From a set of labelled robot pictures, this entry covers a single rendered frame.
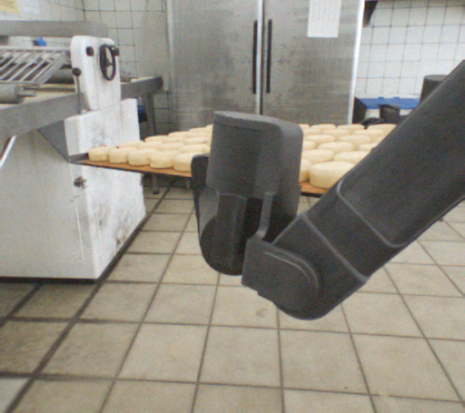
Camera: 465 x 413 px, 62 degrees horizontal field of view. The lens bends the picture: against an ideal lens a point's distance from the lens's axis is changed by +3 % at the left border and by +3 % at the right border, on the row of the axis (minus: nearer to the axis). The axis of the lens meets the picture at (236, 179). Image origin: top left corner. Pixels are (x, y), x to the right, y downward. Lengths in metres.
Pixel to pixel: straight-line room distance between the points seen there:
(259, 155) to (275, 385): 1.34
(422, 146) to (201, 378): 1.42
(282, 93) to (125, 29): 1.81
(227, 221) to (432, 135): 0.15
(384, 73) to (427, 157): 3.82
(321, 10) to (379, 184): 2.78
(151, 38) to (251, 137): 3.73
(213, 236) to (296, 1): 2.76
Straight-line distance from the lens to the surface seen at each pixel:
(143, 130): 3.68
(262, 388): 1.55
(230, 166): 0.28
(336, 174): 0.41
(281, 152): 0.27
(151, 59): 3.98
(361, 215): 0.24
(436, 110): 0.24
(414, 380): 1.71
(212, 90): 3.00
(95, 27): 2.08
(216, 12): 3.00
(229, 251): 0.30
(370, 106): 3.34
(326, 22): 3.00
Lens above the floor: 1.12
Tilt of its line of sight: 18 degrees down
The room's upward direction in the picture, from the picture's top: straight up
